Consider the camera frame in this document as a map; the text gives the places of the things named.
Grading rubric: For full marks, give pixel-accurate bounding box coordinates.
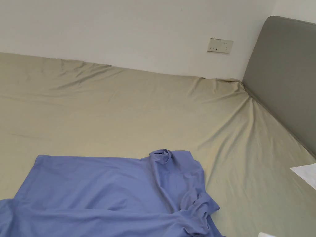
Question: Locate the white cloth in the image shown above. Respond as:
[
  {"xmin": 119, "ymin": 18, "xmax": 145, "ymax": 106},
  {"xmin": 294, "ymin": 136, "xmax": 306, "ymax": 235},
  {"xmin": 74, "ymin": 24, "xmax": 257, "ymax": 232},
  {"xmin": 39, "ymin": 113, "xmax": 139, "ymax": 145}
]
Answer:
[{"xmin": 289, "ymin": 163, "xmax": 316, "ymax": 189}]

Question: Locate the grey padded headboard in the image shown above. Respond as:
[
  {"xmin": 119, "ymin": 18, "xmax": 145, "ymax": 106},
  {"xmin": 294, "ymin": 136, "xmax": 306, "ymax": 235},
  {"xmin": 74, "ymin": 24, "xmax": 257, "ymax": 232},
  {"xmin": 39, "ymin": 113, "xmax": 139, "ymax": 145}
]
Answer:
[{"xmin": 242, "ymin": 16, "xmax": 316, "ymax": 159}]

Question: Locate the blue shirt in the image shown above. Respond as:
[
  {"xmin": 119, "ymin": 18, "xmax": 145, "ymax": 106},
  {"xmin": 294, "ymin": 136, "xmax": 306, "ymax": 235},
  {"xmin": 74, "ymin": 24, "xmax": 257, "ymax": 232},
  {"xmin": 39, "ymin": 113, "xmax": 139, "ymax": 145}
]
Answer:
[{"xmin": 0, "ymin": 148, "xmax": 221, "ymax": 237}]

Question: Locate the bed with beige sheet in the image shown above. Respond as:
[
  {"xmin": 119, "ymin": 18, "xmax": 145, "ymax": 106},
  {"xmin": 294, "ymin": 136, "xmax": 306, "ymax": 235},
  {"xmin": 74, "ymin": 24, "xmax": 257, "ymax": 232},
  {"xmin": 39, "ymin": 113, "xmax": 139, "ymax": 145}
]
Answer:
[{"xmin": 0, "ymin": 52, "xmax": 316, "ymax": 237}]

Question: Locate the white wall socket plate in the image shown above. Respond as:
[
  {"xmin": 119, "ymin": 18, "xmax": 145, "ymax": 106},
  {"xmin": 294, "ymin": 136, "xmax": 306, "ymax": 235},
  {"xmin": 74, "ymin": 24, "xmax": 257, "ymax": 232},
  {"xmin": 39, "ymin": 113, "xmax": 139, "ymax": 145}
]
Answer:
[{"xmin": 207, "ymin": 38, "xmax": 234, "ymax": 54}]

